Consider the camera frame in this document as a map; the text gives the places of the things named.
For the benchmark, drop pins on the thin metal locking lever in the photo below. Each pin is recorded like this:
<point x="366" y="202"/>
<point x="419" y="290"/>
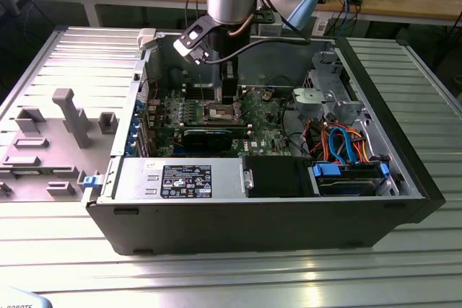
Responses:
<point x="246" y="93"/>
<point x="201" y="88"/>

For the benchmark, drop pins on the CPU socket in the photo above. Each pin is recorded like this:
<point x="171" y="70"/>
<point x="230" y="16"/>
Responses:
<point x="218" y="113"/>

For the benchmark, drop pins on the blue expansion slot latches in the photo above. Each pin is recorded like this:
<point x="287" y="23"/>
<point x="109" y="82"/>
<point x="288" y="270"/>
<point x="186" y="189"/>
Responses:
<point x="134" y="129"/>

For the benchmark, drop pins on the round coin cell battery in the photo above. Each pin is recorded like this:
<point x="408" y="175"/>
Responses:
<point x="266" y="96"/>

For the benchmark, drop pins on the black cylindrical part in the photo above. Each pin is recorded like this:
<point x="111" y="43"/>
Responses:
<point x="177" y="77"/>

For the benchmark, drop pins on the green motherboard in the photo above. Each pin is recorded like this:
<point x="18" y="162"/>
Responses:
<point x="263" y="131"/>

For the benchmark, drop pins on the black graphics card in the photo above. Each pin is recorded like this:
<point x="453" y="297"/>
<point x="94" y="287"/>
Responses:
<point x="207" y="140"/>

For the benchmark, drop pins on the silver metal drive cage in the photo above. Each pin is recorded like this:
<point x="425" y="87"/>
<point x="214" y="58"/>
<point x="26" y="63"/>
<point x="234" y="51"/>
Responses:
<point x="326" y="81"/>

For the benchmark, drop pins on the silver metal bay latch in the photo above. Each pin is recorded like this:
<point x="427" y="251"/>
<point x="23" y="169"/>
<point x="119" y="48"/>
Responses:
<point x="248" y="179"/>

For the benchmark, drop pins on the blue disk carrier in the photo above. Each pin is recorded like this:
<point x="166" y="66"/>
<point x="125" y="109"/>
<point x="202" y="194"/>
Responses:
<point x="326" y="171"/>

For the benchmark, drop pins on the silver power supply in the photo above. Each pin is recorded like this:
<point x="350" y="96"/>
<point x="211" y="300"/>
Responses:
<point x="137" y="178"/>

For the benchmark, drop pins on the black hard disk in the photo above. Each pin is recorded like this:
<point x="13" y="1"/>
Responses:
<point x="346" y="186"/>

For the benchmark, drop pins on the black PC case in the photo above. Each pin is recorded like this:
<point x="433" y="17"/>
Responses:
<point x="252" y="228"/>

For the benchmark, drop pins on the small blue clip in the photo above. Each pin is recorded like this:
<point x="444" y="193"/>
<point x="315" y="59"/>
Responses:
<point x="90" y="181"/>

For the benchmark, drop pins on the grey parts rack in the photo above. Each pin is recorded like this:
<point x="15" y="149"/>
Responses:
<point x="54" y="156"/>

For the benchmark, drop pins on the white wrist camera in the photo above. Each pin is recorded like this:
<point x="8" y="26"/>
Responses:
<point x="186" y="47"/>

